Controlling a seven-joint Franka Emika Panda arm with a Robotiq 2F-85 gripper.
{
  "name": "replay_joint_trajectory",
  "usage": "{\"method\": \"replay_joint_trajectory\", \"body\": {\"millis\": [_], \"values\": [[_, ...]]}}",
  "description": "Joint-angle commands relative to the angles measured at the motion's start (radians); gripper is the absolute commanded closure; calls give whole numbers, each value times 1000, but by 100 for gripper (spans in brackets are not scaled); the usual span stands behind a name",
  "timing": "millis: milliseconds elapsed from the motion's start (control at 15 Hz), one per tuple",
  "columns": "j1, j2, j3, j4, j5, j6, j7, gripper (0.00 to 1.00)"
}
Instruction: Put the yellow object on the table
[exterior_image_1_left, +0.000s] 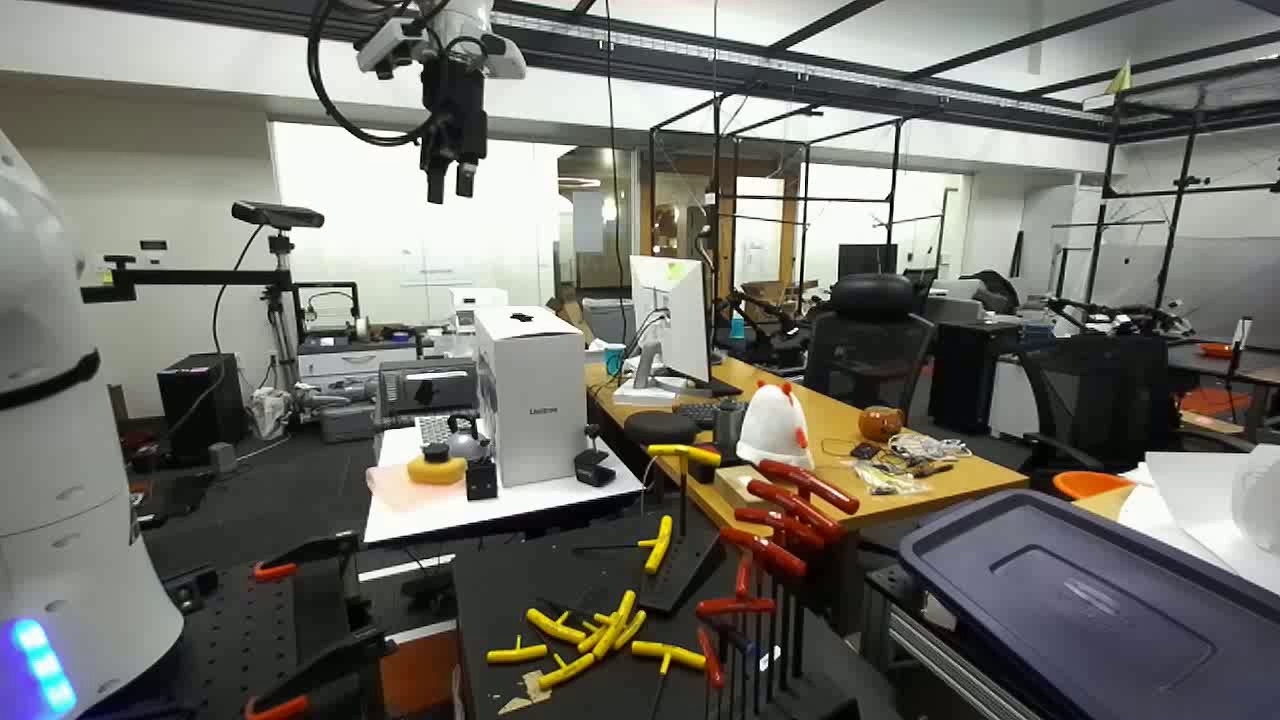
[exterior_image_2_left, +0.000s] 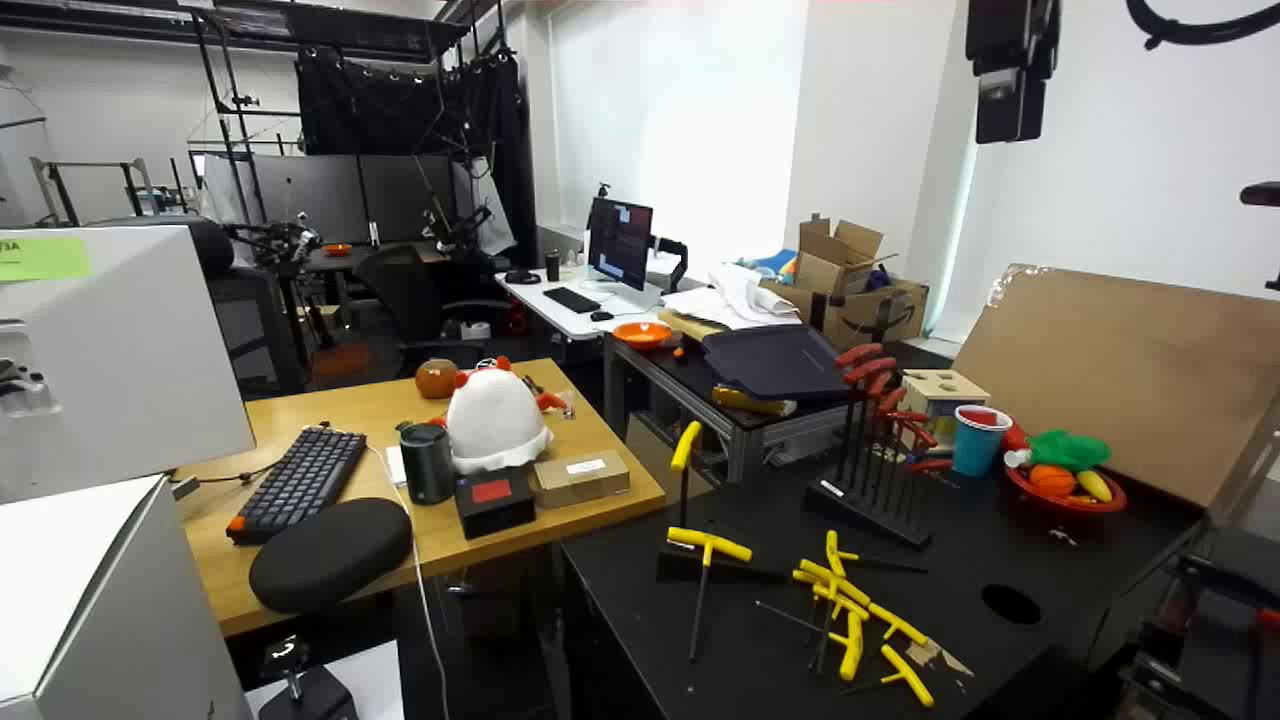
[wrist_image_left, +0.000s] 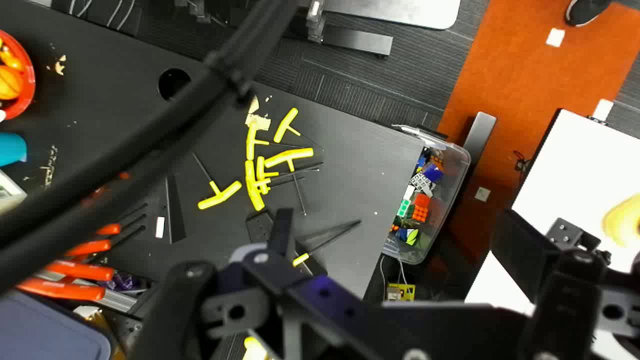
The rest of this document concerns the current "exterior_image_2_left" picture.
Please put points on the wooden desk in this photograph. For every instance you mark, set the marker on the wooden desk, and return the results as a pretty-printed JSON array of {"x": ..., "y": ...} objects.
[{"x": 384, "y": 404}]

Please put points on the small red toy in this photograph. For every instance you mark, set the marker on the small red toy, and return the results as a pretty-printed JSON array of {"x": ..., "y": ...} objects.
[{"x": 1013, "y": 439}]

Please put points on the black cylindrical cup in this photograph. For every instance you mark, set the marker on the black cylindrical cup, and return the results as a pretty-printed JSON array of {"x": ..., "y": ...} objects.
[{"x": 425, "y": 467}]

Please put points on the grey partition panel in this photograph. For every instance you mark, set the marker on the grey partition panel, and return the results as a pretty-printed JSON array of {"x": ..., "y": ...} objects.
[{"x": 322, "y": 192}]

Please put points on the black keyboard orange edge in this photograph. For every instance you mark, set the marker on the black keyboard orange edge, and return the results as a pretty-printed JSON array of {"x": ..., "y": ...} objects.
[{"x": 301, "y": 482}]

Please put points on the orange-brown ball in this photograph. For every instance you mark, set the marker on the orange-brown ball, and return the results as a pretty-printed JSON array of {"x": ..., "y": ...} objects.
[{"x": 436, "y": 376}]

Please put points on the small black keyboard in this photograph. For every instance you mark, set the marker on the small black keyboard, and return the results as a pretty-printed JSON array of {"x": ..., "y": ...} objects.
[{"x": 572, "y": 303}]

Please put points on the black backdrop curtain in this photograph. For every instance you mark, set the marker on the black backdrop curtain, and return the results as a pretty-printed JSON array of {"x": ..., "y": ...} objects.
[{"x": 384, "y": 100}]

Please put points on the black box red label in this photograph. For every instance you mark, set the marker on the black box red label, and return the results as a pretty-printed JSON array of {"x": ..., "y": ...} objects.
[{"x": 494, "y": 501}]

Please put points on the green sticky note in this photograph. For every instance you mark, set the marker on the green sticky note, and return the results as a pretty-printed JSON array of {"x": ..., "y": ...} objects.
[{"x": 41, "y": 258}]

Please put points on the brown cardboard board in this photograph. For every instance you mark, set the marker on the brown cardboard board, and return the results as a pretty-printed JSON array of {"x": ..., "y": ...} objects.
[{"x": 1134, "y": 374}]

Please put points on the dark blue bin lid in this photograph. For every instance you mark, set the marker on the dark blue bin lid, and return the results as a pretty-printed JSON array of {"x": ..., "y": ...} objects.
[{"x": 775, "y": 363}]

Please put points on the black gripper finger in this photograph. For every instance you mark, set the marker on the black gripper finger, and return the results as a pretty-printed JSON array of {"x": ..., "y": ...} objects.
[
  {"x": 1029, "y": 104},
  {"x": 993, "y": 104}
]

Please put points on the white desk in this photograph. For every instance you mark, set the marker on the white desk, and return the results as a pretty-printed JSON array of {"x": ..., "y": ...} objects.
[{"x": 533, "y": 297}]

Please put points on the white papers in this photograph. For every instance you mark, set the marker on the white papers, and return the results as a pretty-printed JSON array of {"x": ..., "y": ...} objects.
[{"x": 724, "y": 303}]

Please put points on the white dome-shaped cover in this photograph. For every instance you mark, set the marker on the white dome-shaped cover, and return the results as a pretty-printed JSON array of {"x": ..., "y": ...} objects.
[{"x": 496, "y": 423}]

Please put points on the black upright hex key rack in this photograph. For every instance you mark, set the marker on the black upright hex key rack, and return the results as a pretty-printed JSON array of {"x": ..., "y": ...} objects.
[{"x": 864, "y": 514}]

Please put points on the black ladder rack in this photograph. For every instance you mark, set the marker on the black ladder rack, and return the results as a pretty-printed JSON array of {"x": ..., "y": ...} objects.
[{"x": 233, "y": 104}]

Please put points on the wooden box with holes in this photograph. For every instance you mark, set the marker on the wooden box with holes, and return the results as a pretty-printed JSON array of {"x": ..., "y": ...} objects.
[{"x": 941, "y": 389}]

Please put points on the dark computer screen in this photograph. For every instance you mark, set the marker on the dark computer screen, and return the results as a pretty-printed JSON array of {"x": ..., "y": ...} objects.
[{"x": 622, "y": 243}]

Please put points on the black wedge hex key stand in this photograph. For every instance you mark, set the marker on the black wedge hex key stand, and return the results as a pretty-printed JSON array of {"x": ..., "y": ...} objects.
[{"x": 683, "y": 568}]

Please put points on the orange toy fruit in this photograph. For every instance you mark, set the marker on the orange toy fruit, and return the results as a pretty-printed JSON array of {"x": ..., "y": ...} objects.
[{"x": 1055, "y": 482}]

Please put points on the yellow toy fruit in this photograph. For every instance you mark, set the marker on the yellow toy fruit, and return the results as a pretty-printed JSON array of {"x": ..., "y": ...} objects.
[{"x": 1094, "y": 486}]

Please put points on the tan flat box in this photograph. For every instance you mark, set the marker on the tan flat box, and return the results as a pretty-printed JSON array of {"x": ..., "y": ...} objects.
[{"x": 581, "y": 472}]

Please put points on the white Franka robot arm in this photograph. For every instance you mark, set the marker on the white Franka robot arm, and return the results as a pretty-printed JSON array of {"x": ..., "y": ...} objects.
[{"x": 1189, "y": 37}]

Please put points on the blue item on papers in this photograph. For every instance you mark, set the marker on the blue item on papers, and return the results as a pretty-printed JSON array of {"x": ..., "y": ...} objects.
[{"x": 771, "y": 263}]

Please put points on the black mug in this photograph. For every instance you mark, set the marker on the black mug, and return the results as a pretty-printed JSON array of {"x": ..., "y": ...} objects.
[{"x": 550, "y": 269}]

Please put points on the black curved desk stand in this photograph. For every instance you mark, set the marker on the black curved desk stand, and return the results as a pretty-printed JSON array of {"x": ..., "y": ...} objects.
[{"x": 672, "y": 263}]

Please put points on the blue cup with red lid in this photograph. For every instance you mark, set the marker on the blue cup with red lid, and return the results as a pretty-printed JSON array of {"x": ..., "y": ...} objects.
[{"x": 978, "y": 445}]

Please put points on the black mesh office chair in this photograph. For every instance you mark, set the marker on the black mesh office chair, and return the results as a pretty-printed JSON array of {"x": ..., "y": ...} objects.
[{"x": 425, "y": 303}]

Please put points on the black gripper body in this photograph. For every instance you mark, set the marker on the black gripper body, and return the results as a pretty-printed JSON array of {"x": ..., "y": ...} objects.
[{"x": 1013, "y": 34}]

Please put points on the black computer mouse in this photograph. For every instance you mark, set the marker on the black computer mouse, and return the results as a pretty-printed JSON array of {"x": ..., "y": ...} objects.
[{"x": 602, "y": 319}]

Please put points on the white computer monitor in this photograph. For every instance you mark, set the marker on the white computer monitor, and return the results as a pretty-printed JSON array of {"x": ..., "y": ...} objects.
[{"x": 123, "y": 363}]

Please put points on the open cardboard box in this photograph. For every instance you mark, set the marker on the open cardboard box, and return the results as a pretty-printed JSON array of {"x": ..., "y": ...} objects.
[{"x": 854, "y": 303}]

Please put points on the black metal side table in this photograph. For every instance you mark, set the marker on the black metal side table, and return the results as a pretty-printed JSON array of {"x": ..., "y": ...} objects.
[{"x": 665, "y": 385}]

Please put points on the black padded office chair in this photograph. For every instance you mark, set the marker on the black padded office chair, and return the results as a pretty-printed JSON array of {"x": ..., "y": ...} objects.
[{"x": 240, "y": 312}]

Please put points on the orange toy bowl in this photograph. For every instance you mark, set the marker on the orange toy bowl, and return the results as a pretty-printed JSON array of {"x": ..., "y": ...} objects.
[{"x": 1084, "y": 509}]

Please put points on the tan cardboard scrap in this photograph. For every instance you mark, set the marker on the tan cardboard scrap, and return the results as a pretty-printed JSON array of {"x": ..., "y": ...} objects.
[
  {"x": 927, "y": 652},
  {"x": 957, "y": 660}
]

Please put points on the green toy vegetable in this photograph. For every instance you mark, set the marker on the green toy vegetable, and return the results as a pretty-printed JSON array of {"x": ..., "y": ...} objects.
[{"x": 1067, "y": 448}]

